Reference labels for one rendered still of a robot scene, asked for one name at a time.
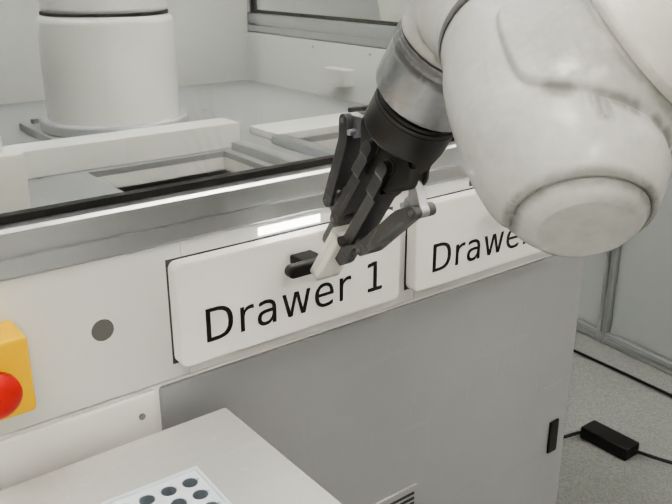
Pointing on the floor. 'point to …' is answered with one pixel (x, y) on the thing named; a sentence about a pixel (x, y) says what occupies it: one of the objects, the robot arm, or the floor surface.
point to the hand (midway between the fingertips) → (335, 252)
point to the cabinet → (378, 397)
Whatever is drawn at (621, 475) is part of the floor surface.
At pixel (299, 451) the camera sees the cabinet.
